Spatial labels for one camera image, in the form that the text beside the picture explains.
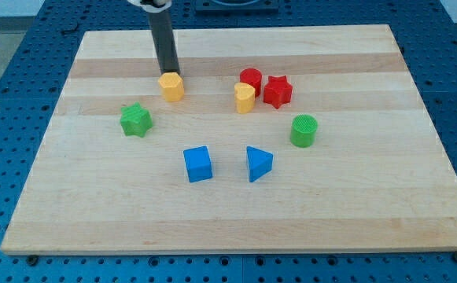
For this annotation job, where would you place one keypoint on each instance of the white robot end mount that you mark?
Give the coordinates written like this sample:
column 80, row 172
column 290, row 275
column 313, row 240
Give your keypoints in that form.
column 152, row 6

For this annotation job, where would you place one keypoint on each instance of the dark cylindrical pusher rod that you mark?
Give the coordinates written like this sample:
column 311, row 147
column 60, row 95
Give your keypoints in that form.
column 164, row 42

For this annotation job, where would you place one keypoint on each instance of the yellow hexagon block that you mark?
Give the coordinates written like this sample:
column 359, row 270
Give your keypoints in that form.
column 171, row 86

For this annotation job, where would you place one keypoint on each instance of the green star block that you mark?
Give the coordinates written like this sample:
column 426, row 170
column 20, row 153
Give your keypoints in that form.
column 135, row 120

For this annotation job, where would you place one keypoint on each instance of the red cylinder block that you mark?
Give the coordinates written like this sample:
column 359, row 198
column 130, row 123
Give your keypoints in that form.
column 253, row 77

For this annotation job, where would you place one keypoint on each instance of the yellow heart block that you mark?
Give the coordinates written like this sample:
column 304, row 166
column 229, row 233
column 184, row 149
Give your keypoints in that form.
column 244, row 96

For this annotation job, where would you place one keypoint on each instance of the red star block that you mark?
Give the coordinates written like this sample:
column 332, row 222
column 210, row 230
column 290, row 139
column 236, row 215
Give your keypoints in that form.
column 278, row 91

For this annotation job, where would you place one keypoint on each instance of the blue cube block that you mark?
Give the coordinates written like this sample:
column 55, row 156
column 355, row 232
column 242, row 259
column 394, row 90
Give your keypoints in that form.
column 198, row 164

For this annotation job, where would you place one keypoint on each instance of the blue triangle block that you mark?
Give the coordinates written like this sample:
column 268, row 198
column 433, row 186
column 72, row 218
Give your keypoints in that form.
column 259, row 162

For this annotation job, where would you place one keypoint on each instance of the green cylinder block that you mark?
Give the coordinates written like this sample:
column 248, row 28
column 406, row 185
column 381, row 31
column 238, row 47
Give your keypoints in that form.
column 303, row 129

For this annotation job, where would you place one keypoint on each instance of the wooden board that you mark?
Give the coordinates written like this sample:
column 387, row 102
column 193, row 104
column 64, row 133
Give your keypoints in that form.
column 376, row 179

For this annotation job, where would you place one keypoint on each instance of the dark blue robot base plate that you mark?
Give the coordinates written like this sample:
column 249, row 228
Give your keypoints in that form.
column 235, row 6

